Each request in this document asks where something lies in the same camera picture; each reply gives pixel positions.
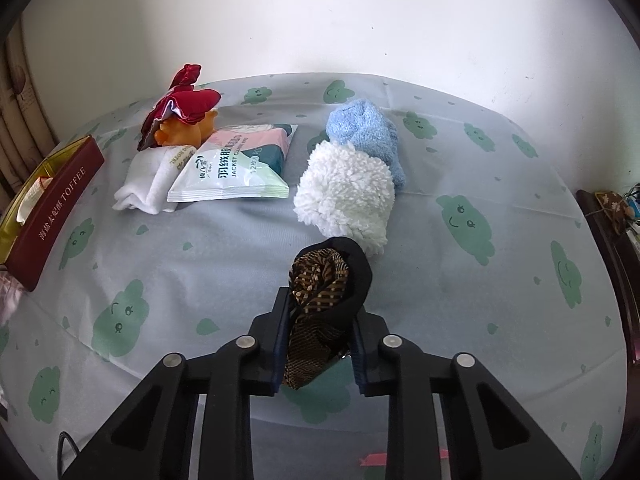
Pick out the black gold patterned cloth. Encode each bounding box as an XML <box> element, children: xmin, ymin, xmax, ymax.
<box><xmin>283</xmin><ymin>236</ymin><xmax>372</xmax><ymax>390</ymax></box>

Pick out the white fluffy sherpa cloth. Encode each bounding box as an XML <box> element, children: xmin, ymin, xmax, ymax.
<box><xmin>293</xmin><ymin>141</ymin><xmax>395</xmax><ymax>256</ymax></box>

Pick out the white hotel towel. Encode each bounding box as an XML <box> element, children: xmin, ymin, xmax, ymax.
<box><xmin>113</xmin><ymin>145</ymin><xmax>196</xmax><ymax>214</ymax></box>

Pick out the white red-trimmed sock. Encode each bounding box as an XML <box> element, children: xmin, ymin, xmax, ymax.
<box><xmin>16</xmin><ymin>177</ymin><xmax>52</xmax><ymax>226</ymax></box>

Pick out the cloud print tablecloth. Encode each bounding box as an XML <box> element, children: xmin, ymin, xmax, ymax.
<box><xmin>1</xmin><ymin>75</ymin><xmax>627</xmax><ymax>479</ymax></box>

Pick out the green pink wipes packet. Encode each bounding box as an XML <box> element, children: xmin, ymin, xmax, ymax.
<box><xmin>167</xmin><ymin>124</ymin><xmax>297</xmax><ymax>203</ymax></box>

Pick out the light blue towel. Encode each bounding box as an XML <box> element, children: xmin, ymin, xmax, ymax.
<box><xmin>326</xmin><ymin>99</ymin><xmax>406</xmax><ymax>191</ymax></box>

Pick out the red hat orange doll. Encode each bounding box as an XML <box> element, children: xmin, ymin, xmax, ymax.
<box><xmin>137</xmin><ymin>64</ymin><xmax>221</xmax><ymax>152</ymax></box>

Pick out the red gold toffee tin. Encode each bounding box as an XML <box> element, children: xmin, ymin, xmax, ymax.
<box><xmin>1</xmin><ymin>136</ymin><xmax>104</xmax><ymax>292</ymax></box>

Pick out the dark wooden side furniture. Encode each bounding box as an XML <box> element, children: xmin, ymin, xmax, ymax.
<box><xmin>574</xmin><ymin>187</ymin><xmax>640</xmax><ymax>366</ymax></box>

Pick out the beige leaf print curtain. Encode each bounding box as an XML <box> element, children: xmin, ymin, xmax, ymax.
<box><xmin>0</xmin><ymin>21</ymin><xmax>58</xmax><ymax>207</ymax></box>

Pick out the black cable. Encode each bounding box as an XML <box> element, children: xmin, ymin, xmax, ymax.
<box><xmin>55</xmin><ymin>430</ymin><xmax>82</xmax><ymax>478</ymax></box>

